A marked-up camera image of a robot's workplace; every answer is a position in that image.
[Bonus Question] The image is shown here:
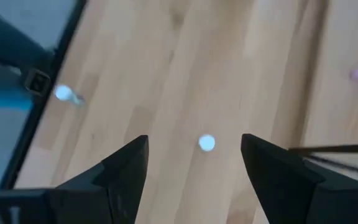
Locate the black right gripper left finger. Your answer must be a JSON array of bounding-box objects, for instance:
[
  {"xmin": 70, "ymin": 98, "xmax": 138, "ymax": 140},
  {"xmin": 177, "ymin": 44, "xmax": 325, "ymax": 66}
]
[{"xmin": 47, "ymin": 135, "xmax": 150, "ymax": 224}]

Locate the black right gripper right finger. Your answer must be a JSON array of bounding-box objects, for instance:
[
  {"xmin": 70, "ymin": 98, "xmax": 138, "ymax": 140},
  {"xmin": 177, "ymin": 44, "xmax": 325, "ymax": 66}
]
[{"xmin": 241, "ymin": 133, "xmax": 326, "ymax": 224}]

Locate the dark diagonal support bar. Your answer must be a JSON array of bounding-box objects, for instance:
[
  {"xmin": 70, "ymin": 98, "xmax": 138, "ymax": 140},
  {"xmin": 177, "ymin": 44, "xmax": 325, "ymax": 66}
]
[{"xmin": 0, "ymin": 6, "xmax": 55, "ymax": 68}]

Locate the black aluminium table frame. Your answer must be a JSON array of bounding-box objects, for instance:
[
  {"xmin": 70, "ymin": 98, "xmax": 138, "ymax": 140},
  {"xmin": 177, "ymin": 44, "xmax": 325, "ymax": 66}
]
[{"xmin": 0, "ymin": 0, "xmax": 88, "ymax": 191}]

